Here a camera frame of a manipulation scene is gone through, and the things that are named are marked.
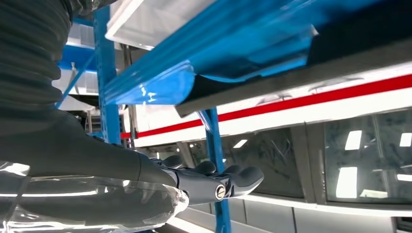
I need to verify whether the blue metal shelf rack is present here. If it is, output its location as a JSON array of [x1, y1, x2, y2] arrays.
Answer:
[[92, 0, 384, 233]]

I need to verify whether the blue wheeled shelf rack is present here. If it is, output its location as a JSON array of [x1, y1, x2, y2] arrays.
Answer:
[[51, 17, 97, 112]]

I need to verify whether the white plastic crate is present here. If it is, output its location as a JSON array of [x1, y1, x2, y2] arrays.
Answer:
[[105, 0, 216, 51]]

